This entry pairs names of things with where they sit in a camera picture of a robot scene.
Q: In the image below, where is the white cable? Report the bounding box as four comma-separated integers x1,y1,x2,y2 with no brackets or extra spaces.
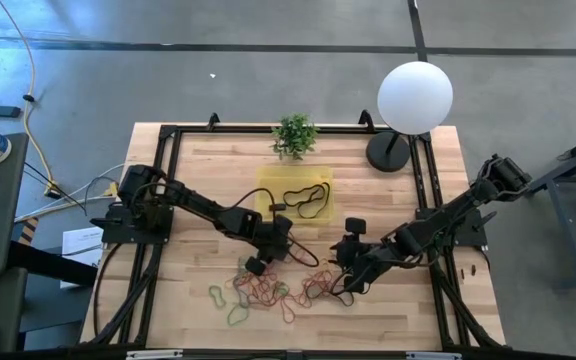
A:
15,163,119,224

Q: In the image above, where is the white globe table lamp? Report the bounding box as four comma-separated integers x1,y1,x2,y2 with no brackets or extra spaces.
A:
365,60,455,174

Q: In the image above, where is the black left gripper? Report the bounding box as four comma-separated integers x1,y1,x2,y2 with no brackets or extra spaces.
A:
245,214,296,277

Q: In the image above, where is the yellow translucent plastic bin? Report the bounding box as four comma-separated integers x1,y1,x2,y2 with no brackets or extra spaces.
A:
254,164,336,225

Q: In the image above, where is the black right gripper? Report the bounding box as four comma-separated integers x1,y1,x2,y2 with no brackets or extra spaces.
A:
330,217,395,297

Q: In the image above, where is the small green artificial plant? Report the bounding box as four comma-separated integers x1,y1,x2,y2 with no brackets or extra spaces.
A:
270,113,319,161

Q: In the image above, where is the black resistance band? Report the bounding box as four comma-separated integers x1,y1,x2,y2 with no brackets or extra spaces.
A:
208,284,228,309

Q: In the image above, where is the long red rubber band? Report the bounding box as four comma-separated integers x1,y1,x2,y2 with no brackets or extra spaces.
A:
278,292,314,325

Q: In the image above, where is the yellow floor cable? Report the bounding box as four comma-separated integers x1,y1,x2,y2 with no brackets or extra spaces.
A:
0,0,62,197

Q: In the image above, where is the black floor cable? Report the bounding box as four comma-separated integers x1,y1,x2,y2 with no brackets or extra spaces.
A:
92,242,122,346

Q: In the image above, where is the blue-grey metal cart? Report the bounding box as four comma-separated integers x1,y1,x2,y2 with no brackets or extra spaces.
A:
527,127,576,291

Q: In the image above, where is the white paper sheet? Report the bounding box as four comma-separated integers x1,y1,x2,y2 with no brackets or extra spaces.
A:
60,227,105,290

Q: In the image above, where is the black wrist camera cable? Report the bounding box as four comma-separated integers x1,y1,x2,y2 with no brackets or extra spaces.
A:
217,186,289,214

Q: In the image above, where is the black rubber band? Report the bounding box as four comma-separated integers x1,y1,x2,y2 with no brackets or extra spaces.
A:
331,279,357,308
281,181,332,221
286,231,321,269

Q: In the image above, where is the black aluminium table frame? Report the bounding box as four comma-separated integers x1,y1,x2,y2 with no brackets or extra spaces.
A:
81,110,507,351

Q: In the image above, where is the white table clamp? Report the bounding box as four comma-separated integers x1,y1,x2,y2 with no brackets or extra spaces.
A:
405,351,463,360
125,349,184,360

